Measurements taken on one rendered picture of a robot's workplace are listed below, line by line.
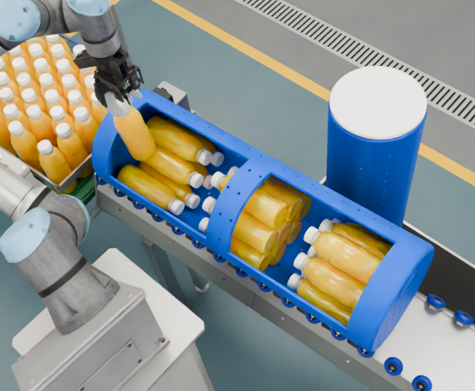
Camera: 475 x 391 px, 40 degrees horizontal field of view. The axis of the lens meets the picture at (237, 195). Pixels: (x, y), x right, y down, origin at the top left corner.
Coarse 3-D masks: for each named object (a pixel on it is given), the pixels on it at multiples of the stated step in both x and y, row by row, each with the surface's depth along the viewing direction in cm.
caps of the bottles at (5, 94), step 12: (48, 36) 210; (36, 48) 208; (60, 48) 206; (0, 60) 206; (36, 60) 205; (0, 72) 203; (0, 84) 202; (24, 84) 201; (0, 96) 198; (12, 96) 199
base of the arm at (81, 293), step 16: (80, 272) 131; (96, 272) 134; (48, 288) 129; (64, 288) 129; (80, 288) 130; (96, 288) 131; (112, 288) 133; (48, 304) 131; (64, 304) 130; (80, 304) 129; (96, 304) 130; (64, 320) 130; (80, 320) 129
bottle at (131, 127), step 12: (132, 108) 160; (120, 120) 159; (132, 120) 160; (120, 132) 162; (132, 132) 162; (144, 132) 165; (132, 144) 166; (144, 144) 168; (132, 156) 173; (144, 156) 171
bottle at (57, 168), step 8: (56, 152) 188; (40, 160) 188; (48, 160) 187; (56, 160) 188; (64, 160) 192; (48, 168) 189; (56, 168) 190; (64, 168) 192; (48, 176) 193; (56, 176) 192; (64, 176) 194; (72, 184) 199; (64, 192) 199
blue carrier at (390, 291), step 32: (160, 96) 180; (192, 128) 168; (96, 160) 176; (128, 160) 190; (224, 160) 186; (256, 160) 161; (128, 192) 175; (224, 192) 156; (320, 192) 155; (192, 224) 180; (224, 224) 156; (320, 224) 174; (384, 224) 150; (224, 256) 163; (288, 256) 175; (416, 256) 142; (288, 288) 167; (384, 288) 139; (416, 288) 159; (352, 320) 144; (384, 320) 141
